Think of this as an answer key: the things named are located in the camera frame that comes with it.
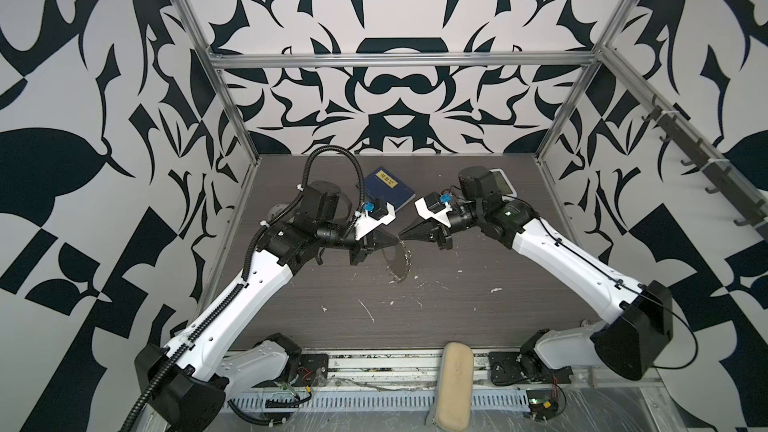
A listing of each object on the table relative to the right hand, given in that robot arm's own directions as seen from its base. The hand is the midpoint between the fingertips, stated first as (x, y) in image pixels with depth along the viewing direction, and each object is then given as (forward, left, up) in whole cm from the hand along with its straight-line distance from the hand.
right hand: (403, 234), depth 65 cm
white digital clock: (+35, -38, -28) cm, 59 cm away
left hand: (+1, +2, -1) cm, 2 cm away
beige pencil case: (-28, -10, -28) cm, 41 cm away
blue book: (+38, +6, -29) cm, 48 cm away
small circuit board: (-28, -32, -32) cm, 53 cm away
